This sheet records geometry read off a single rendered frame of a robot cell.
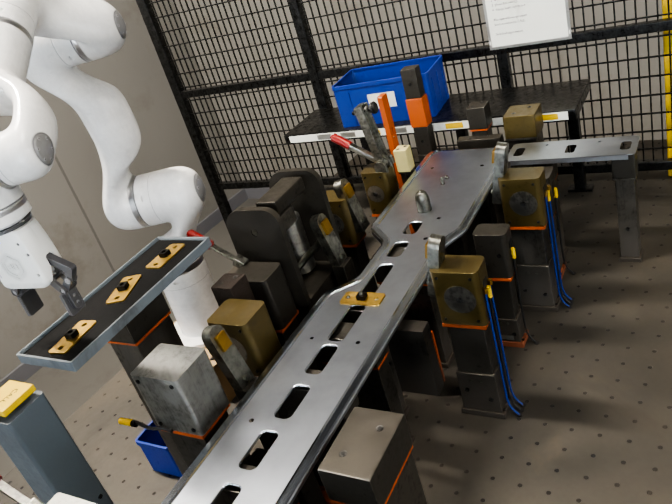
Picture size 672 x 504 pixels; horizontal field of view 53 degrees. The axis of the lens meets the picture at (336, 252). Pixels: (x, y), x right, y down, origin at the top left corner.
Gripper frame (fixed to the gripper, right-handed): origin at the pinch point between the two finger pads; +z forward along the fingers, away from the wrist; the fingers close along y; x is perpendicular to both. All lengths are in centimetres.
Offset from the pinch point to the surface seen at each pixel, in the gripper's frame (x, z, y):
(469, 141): 103, 23, 44
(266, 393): 5.8, 22.6, 28.3
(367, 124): 78, 5, 27
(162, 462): 10, 49, -9
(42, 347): -2.5, 6.5, -4.7
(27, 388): -11.8, 6.6, 1.0
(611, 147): 88, 22, 79
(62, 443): -12.2, 17.7, 1.7
